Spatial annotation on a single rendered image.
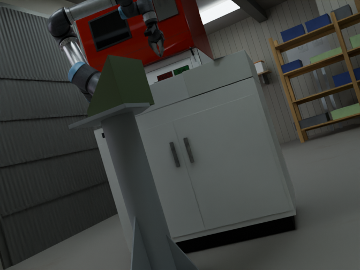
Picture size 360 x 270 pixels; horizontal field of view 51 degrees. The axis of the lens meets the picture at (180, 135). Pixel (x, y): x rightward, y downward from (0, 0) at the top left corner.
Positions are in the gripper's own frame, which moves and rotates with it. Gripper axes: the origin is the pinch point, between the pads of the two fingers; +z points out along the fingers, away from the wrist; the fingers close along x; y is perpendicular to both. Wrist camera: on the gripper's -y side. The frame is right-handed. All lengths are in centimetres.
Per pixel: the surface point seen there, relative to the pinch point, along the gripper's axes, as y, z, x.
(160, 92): -4.0, 20.8, 4.7
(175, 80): -4.0, 17.5, -5.4
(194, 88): -4.0, 24.6, -13.8
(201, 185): -4, 76, -2
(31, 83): 161, -64, 197
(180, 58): 59, -8, 2
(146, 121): -4.1, 33.7, 17.8
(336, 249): -41, 111, -58
